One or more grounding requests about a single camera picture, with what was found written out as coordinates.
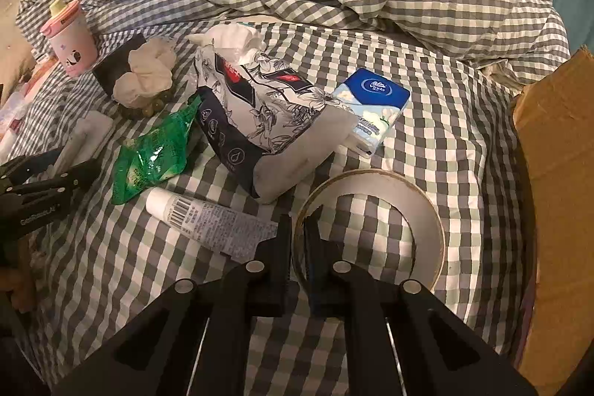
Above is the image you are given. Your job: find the clear tape roll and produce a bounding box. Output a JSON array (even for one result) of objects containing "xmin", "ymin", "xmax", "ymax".
[{"xmin": 293, "ymin": 169, "xmax": 446, "ymax": 291}]

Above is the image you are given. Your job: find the brown cardboard box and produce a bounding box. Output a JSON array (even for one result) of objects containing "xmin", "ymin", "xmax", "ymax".
[{"xmin": 512, "ymin": 47, "xmax": 593, "ymax": 395}]

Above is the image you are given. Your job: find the white cream tube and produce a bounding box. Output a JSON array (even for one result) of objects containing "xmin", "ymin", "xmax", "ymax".
[{"xmin": 145, "ymin": 187, "xmax": 278, "ymax": 263}]

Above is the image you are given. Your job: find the floral tissue pack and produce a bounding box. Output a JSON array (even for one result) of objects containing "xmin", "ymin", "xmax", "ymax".
[{"xmin": 187, "ymin": 23, "xmax": 358, "ymax": 204}]

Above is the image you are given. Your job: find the cream lace cloth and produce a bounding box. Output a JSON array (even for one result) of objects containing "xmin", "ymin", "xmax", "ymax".
[{"xmin": 113, "ymin": 37, "xmax": 177, "ymax": 108}]

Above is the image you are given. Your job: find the white phone stand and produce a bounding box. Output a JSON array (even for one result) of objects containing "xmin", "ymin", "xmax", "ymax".
[{"xmin": 48, "ymin": 111, "xmax": 115, "ymax": 177}]

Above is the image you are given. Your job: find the pink drink bottle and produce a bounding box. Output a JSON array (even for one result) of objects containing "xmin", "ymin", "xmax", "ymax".
[{"xmin": 40, "ymin": 0, "xmax": 99, "ymax": 77}]

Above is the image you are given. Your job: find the checkered bed sheet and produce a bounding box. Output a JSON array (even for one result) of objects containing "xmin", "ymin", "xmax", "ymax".
[{"xmin": 10, "ymin": 23, "xmax": 523, "ymax": 395}]

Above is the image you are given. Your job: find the olive bead bracelet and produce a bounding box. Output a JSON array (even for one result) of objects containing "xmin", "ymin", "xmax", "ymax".
[{"xmin": 121, "ymin": 91, "xmax": 174, "ymax": 120}]

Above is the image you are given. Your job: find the blue white tissue packet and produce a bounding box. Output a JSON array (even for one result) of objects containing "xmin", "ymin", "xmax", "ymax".
[{"xmin": 332, "ymin": 68, "xmax": 411, "ymax": 158}]

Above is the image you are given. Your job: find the green snack bag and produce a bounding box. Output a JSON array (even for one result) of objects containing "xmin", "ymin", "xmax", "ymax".
[{"xmin": 111, "ymin": 92, "xmax": 201, "ymax": 205}]

